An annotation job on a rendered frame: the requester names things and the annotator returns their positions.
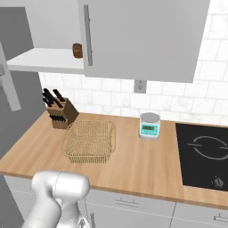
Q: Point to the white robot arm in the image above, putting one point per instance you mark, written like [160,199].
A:
[56,193]

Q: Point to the brown bread loaf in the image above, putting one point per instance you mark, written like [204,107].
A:
[77,51]

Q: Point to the white kitchen scale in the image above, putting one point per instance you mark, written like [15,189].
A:
[149,126]

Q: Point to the wooden knife block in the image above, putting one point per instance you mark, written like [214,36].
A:
[63,114]

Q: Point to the grey fridge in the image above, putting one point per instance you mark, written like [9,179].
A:
[20,124]

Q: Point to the grey drawer front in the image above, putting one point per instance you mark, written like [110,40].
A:
[154,205]
[199,215]

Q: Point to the black hob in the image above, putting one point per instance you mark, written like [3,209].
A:
[205,157]

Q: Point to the grey wall outlet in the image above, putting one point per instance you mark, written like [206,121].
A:
[140,86]

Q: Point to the grey wall cabinet door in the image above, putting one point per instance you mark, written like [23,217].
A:
[142,38]

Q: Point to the white wall cabinet body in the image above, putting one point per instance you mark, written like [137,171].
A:
[47,59]

